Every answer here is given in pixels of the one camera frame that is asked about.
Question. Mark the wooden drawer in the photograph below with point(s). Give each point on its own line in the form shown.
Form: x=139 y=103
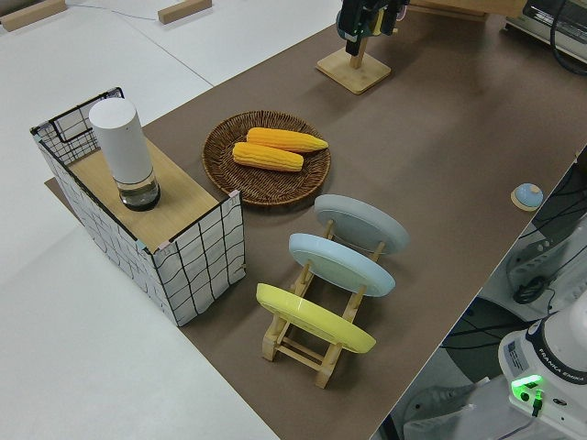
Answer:
x=449 y=10

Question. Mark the wooden plate rack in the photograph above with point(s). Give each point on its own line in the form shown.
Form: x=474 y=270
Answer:
x=270 y=346

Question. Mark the white toaster oven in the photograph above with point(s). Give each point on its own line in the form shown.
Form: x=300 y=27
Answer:
x=536 y=27

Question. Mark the yellow plate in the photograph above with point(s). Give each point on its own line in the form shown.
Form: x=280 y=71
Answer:
x=312 y=318

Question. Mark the white cylindrical bottle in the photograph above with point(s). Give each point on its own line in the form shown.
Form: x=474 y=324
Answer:
x=121 y=146

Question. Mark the grey robot mounting base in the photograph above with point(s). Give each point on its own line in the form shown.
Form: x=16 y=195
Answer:
x=440 y=403

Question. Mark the green plug connector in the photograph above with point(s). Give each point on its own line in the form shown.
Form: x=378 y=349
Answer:
x=536 y=401

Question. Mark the light wooden shelf board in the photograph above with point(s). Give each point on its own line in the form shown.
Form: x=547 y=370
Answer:
x=179 y=201

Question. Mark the blue dome bell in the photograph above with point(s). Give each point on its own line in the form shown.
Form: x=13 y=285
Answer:
x=528 y=194

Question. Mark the slim black hanging item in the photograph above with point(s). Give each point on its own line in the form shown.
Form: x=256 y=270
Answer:
x=389 y=20

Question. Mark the yellow corn cob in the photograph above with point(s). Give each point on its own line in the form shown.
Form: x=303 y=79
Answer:
x=266 y=157
x=284 y=139

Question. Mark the brown table mat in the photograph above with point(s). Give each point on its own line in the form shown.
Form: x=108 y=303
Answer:
x=435 y=137

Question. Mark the yellow hanging item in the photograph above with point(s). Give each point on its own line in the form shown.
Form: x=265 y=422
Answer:
x=377 y=23

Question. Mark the pink hanging item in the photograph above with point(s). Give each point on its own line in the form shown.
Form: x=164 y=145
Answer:
x=402 y=14

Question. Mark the grey plate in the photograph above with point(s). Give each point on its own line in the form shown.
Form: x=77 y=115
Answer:
x=362 y=224

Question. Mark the wooden drawer cabinet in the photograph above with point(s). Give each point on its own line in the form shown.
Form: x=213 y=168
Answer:
x=506 y=7

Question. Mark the black teal hanging item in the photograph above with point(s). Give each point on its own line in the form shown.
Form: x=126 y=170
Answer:
x=353 y=18

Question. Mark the long wooden block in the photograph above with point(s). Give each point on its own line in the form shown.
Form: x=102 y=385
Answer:
x=32 y=14
x=183 y=10

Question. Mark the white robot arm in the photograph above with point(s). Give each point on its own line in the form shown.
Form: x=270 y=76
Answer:
x=559 y=348

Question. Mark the light blue plate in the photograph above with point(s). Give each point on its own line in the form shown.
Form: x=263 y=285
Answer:
x=339 y=266

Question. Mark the white grid pattern box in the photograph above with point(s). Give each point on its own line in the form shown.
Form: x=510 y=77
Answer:
x=202 y=266

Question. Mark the wooden peg stand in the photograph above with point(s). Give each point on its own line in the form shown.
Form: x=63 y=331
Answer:
x=357 y=75

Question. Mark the round brown wicker tray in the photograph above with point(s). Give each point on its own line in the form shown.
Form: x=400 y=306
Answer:
x=266 y=188

